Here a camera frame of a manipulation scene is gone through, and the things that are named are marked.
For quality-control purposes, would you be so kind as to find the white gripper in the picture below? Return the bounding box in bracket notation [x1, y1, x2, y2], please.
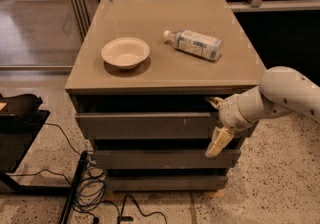
[205, 94, 253, 158]

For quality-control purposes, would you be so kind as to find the grey top drawer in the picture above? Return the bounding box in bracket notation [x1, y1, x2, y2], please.
[75, 111, 258, 140]

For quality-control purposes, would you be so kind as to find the grey drawer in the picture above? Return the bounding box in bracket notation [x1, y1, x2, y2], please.
[75, 111, 258, 140]
[94, 149, 241, 169]
[106, 175, 228, 191]

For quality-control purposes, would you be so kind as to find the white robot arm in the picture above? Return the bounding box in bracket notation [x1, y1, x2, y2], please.
[205, 66, 320, 158]

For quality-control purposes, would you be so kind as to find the grey middle drawer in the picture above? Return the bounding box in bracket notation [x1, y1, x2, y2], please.
[94, 149, 241, 169]

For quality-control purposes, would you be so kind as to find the grey drawer cabinet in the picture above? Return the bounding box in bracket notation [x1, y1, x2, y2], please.
[66, 0, 265, 178]

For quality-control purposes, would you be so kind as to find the grey bottom drawer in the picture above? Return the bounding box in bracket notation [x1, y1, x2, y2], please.
[106, 175, 228, 191]

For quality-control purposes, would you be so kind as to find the clear plastic water bottle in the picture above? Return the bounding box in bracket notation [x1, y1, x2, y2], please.
[163, 30, 222, 61]

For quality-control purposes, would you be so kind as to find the white paper bowl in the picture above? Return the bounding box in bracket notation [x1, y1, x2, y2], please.
[101, 37, 150, 69]

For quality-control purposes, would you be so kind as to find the black desk stand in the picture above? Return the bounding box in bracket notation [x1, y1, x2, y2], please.
[0, 94, 50, 193]

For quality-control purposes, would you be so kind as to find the black floor plug cable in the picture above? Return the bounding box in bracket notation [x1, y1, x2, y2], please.
[116, 193, 168, 224]

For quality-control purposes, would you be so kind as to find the black coiled cable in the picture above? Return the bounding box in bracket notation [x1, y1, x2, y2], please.
[71, 150, 108, 217]

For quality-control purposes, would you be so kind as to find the black power cable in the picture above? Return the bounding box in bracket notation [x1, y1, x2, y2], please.
[43, 122, 83, 156]

